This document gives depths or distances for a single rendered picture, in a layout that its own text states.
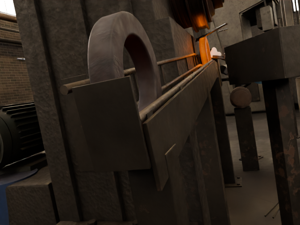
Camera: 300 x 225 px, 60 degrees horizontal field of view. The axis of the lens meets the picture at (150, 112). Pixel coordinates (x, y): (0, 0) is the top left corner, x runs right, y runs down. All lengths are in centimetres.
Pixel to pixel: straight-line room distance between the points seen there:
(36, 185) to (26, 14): 82
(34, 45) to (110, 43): 101
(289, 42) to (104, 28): 59
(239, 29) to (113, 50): 389
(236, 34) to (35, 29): 331
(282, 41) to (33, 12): 97
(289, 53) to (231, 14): 344
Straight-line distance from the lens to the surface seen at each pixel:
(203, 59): 137
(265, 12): 390
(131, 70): 51
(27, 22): 134
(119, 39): 33
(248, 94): 168
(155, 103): 35
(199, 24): 141
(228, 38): 419
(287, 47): 81
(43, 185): 145
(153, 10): 104
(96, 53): 31
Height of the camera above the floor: 62
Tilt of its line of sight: 5 degrees down
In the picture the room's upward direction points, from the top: 10 degrees counter-clockwise
